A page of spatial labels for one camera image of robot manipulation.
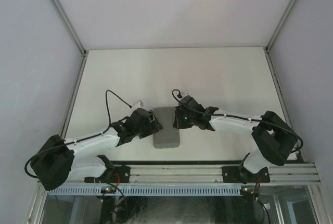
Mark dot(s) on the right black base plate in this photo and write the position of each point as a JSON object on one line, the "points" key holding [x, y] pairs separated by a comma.
{"points": [[232, 174]]}

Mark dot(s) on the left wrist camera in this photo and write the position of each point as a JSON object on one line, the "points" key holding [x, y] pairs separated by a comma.
{"points": [[137, 104]]}

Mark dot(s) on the aluminium frame post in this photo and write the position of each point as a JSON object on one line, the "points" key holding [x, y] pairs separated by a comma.
{"points": [[59, 9], [271, 62]]}

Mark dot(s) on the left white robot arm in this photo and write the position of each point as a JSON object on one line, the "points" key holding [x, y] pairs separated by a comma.
{"points": [[60, 160]]}

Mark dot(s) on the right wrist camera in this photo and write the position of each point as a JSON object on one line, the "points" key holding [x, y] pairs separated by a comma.
{"points": [[184, 94]]}

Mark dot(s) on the right aluminium frame post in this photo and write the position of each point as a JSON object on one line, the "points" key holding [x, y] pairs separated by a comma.
{"points": [[271, 62]]}

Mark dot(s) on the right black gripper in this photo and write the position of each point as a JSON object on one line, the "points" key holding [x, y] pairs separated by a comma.
{"points": [[178, 123]]}

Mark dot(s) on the grey plastic tool case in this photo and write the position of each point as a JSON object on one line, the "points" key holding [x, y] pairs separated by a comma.
{"points": [[168, 136]]}

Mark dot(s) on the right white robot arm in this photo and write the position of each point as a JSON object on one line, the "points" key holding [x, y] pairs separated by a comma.
{"points": [[274, 138]]}

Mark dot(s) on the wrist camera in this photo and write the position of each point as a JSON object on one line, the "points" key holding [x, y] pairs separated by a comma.
{"points": [[137, 104], [184, 94]]}

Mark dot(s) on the aluminium mounting rail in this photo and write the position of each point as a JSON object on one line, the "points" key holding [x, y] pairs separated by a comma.
{"points": [[302, 174]]}

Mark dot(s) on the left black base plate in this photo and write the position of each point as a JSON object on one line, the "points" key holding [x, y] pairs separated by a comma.
{"points": [[118, 174]]}

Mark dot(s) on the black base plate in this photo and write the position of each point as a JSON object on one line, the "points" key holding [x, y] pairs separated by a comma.
{"points": [[118, 174], [232, 174]]}

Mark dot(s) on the left aluminium frame post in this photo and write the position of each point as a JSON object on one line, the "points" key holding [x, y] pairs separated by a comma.
{"points": [[59, 9]]}

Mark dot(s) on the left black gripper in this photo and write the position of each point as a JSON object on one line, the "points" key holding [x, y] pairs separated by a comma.
{"points": [[153, 127]]}

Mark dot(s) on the blue slotted cable duct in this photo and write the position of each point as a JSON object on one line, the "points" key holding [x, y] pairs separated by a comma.
{"points": [[147, 190]]}

